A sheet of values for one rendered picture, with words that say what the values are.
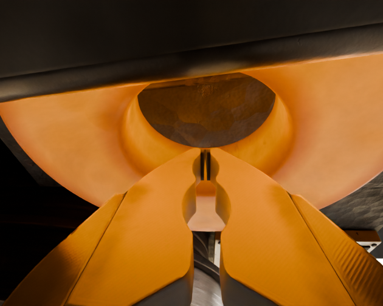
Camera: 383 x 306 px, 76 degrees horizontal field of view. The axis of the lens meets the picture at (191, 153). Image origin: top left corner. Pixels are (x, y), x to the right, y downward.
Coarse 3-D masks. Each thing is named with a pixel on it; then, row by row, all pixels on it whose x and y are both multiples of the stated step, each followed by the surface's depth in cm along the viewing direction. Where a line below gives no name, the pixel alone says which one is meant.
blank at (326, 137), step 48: (96, 96) 8; (288, 96) 8; (336, 96) 8; (48, 144) 10; (96, 144) 10; (144, 144) 12; (240, 144) 13; (288, 144) 10; (336, 144) 9; (96, 192) 12; (336, 192) 11
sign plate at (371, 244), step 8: (216, 232) 41; (352, 232) 40; (360, 232) 40; (368, 232) 39; (376, 232) 39; (216, 240) 40; (360, 240) 39; (368, 240) 39; (376, 240) 38; (216, 248) 42; (368, 248) 39; (216, 256) 45; (216, 264) 47
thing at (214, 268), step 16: (0, 192) 32; (16, 192) 31; (32, 192) 30; (48, 192) 30; (64, 192) 30; (0, 208) 30; (16, 208) 29; (32, 208) 28; (48, 208) 28; (64, 208) 29; (80, 208) 29; (96, 208) 29; (0, 224) 24; (16, 224) 24; (32, 224) 23; (48, 224) 23; (64, 224) 24; (80, 224) 24; (208, 240) 44; (208, 256) 41; (208, 272) 31
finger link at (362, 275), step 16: (304, 208) 8; (320, 224) 7; (320, 240) 7; (336, 240) 7; (352, 240) 7; (336, 256) 6; (352, 256) 6; (368, 256) 6; (336, 272) 6; (352, 272) 6; (368, 272) 6; (352, 288) 5; (368, 288) 5; (368, 304) 5
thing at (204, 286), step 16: (0, 240) 23; (16, 240) 23; (32, 240) 23; (48, 240) 23; (0, 256) 22; (16, 256) 22; (32, 256) 22; (0, 272) 21; (16, 272) 21; (0, 288) 19; (208, 288) 30; (0, 304) 20; (192, 304) 27; (208, 304) 29
